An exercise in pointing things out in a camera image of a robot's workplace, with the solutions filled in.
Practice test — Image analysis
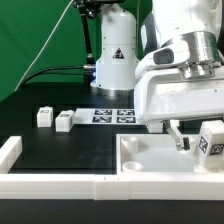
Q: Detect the white square table top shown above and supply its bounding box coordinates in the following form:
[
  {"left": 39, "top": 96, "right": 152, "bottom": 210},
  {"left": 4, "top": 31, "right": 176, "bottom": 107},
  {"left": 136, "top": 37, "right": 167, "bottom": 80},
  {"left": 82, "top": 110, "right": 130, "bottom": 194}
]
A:
[{"left": 116, "top": 134, "right": 224, "bottom": 174}]

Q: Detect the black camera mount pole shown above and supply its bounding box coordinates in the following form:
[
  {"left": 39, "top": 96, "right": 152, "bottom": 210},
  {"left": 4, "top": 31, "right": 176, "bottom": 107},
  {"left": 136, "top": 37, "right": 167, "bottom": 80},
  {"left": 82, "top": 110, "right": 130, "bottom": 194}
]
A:
[{"left": 73, "top": 0, "right": 125, "bottom": 70}]

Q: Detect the white fiducial tag sheet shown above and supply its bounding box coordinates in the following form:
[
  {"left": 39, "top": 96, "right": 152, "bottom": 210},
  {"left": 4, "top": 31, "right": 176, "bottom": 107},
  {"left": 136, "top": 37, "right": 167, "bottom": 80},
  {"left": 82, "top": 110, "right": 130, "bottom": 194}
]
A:
[{"left": 73, "top": 108, "right": 139, "bottom": 125}]

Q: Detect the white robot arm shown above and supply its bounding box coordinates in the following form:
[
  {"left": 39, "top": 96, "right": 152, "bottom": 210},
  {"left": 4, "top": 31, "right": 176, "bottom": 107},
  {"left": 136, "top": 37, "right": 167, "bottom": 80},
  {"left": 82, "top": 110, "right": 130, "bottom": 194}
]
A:
[{"left": 91, "top": 0, "right": 224, "bottom": 150}]

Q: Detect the white cable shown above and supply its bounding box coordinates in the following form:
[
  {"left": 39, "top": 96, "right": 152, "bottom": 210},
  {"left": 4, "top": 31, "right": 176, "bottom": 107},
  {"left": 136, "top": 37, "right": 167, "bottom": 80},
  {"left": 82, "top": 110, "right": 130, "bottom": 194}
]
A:
[{"left": 13, "top": 0, "right": 75, "bottom": 92}]

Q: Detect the black cable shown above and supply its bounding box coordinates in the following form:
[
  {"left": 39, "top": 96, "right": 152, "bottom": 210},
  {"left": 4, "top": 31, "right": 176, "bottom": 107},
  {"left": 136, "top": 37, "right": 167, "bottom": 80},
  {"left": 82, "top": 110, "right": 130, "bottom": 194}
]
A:
[{"left": 20, "top": 65, "right": 98, "bottom": 88}]

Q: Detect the white U-shaped fence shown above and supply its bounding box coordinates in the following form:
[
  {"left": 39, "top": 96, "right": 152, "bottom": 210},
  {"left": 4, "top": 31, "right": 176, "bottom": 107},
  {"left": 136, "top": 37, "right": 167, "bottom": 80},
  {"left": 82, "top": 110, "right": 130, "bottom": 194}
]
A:
[{"left": 0, "top": 136, "right": 224, "bottom": 200}]

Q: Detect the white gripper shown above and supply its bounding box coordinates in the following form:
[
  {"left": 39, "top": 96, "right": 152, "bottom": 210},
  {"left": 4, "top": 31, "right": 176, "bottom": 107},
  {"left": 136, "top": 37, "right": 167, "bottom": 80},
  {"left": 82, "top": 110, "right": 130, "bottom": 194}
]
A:
[{"left": 134, "top": 50, "right": 224, "bottom": 151}]

